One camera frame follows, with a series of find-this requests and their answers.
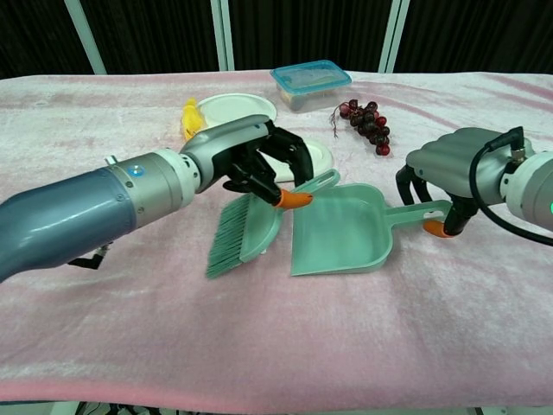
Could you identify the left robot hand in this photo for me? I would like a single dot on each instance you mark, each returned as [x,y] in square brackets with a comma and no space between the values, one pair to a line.
[216,138]

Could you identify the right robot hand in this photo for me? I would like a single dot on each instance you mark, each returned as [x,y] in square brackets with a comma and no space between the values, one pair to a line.
[458,160]

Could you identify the green hand brush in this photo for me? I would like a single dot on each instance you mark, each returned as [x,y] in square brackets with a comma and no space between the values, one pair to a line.
[250,229]

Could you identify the green dustpan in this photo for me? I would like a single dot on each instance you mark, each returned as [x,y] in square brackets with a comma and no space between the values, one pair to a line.
[341,233]

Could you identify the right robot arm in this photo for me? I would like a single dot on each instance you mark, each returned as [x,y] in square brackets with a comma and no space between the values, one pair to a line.
[533,190]

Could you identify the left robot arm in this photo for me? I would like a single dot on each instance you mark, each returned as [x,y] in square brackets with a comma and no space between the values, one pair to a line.
[86,207]

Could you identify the yellow banana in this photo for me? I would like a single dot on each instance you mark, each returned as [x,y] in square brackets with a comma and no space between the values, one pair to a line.
[191,119]

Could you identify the round white plate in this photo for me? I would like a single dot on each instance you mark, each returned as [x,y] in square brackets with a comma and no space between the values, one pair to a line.
[237,108]

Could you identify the dark red grape bunch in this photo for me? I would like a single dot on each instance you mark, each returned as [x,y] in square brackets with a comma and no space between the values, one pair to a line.
[369,125]

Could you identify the white oval dish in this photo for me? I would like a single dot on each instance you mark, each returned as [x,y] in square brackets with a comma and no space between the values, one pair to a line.
[322,157]

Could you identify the clear container blue lid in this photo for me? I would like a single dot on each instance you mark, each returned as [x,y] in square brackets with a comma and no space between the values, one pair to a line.
[309,80]

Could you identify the black curtain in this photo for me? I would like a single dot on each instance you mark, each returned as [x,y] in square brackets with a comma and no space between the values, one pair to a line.
[160,34]

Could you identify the pink velvet tablecloth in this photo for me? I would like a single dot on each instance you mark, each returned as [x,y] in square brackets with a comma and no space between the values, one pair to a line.
[276,337]

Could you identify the white frame post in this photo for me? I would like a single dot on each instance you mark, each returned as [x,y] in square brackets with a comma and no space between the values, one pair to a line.
[224,34]
[88,39]
[394,34]

